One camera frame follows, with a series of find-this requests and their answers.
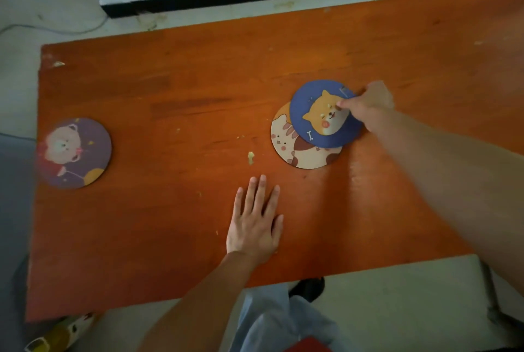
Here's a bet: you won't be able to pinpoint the person's left hand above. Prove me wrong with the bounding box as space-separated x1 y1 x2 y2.
226 175 284 269

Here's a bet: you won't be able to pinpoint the person's right hand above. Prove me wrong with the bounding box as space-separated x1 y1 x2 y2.
336 80 395 134

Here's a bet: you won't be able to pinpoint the blue round dog coaster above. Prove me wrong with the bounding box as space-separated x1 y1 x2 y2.
289 80 364 149

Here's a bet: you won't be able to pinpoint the person's right forearm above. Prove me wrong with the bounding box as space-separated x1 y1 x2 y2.
370 108 524 297

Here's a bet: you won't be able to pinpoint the person's left forearm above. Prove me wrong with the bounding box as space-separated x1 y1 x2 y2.
137 252 263 352

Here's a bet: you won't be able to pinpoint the beige round cat coaster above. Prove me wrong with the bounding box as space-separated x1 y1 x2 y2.
270 102 343 170

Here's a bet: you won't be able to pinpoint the person's black shoe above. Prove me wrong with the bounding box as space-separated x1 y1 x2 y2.
288 277 326 303

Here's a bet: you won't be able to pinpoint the person's light blue trousers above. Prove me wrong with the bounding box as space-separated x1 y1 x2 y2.
229 284 363 352

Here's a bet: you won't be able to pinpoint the red object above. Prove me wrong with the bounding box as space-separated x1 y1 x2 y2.
284 336 334 352

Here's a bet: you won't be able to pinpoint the purple round bear coaster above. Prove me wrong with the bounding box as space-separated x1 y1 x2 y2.
36 117 113 190

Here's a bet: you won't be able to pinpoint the yellow and white object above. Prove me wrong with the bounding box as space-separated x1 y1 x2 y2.
24 313 97 352

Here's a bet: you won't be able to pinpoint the grey floor cable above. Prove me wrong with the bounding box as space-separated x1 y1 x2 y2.
0 14 110 36

